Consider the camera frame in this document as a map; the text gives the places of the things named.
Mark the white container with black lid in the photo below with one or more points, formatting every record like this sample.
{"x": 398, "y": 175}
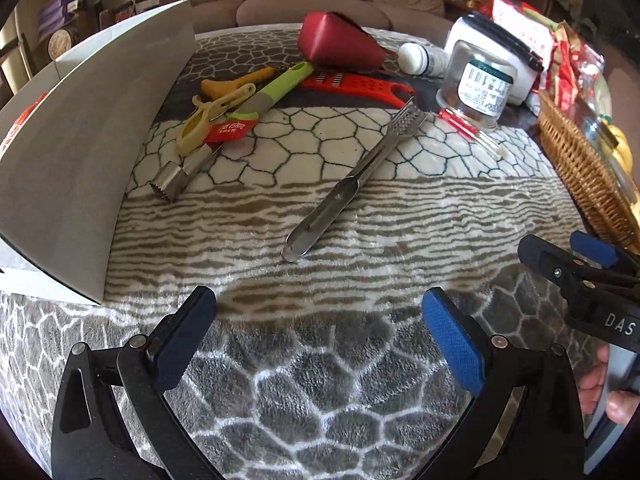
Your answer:
{"x": 520, "y": 77}

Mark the red sauce packet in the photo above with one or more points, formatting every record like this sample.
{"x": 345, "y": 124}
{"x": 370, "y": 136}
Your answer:
{"x": 227, "y": 131}

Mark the patterned grey white blanket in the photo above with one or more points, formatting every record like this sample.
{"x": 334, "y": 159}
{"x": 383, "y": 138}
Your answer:
{"x": 310, "y": 350}

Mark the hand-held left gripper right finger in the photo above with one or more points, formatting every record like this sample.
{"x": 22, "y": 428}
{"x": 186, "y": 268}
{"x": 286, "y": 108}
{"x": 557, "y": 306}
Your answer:
{"x": 455, "y": 345}

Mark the red plastic grater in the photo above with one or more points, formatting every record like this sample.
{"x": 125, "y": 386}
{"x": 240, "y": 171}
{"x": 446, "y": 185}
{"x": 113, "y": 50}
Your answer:
{"x": 350, "y": 85}

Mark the wicker basket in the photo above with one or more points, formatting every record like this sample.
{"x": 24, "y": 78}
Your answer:
{"x": 585, "y": 170}

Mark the red cone-shaped container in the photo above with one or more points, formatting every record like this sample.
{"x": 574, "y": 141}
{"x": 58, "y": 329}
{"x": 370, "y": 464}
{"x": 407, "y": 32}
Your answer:
{"x": 340, "y": 40}

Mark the round tin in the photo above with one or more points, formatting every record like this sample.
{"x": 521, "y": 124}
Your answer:
{"x": 63, "y": 42}

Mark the red clear plastic stick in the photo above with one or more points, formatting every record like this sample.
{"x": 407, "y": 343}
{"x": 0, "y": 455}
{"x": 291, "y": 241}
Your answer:
{"x": 467, "y": 132}

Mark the white cardboard box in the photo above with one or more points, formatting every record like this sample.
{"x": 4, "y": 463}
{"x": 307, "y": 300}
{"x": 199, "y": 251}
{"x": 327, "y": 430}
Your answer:
{"x": 100, "y": 170}

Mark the bunch of bananas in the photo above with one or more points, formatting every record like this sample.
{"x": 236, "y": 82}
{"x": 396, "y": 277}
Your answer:
{"x": 620, "y": 147}

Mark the purple box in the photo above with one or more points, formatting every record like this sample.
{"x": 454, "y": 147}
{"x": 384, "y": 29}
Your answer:
{"x": 60, "y": 7}

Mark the person's right hand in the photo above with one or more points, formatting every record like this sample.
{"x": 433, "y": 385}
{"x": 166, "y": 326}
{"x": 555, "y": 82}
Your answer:
{"x": 592, "y": 390}

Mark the white pill bottle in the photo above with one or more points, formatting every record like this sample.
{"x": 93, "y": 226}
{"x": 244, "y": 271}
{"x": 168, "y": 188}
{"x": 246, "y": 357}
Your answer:
{"x": 422, "y": 59}

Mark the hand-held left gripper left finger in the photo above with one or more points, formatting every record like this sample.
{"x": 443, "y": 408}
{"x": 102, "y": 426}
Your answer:
{"x": 182, "y": 345}

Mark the steel fish scaler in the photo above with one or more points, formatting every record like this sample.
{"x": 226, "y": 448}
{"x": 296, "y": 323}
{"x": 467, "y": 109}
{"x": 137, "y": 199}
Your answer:
{"x": 350, "y": 180}

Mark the red plastic bag bundle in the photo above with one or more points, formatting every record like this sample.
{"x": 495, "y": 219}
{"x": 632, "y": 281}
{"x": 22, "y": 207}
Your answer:
{"x": 22, "y": 127}

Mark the beige sofa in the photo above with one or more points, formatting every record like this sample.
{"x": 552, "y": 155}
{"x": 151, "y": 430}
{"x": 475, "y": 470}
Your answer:
{"x": 220, "y": 5}

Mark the glass jar with label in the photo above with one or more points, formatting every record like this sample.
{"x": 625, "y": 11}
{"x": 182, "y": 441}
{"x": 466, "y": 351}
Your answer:
{"x": 480, "y": 85}

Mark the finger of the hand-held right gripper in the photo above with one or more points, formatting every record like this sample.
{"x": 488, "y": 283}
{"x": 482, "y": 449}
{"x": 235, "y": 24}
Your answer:
{"x": 595, "y": 250}
{"x": 547, "y": 265}

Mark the small glass jar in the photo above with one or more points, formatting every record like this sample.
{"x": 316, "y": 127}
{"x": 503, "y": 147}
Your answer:
{"x": 595, "y": 122}

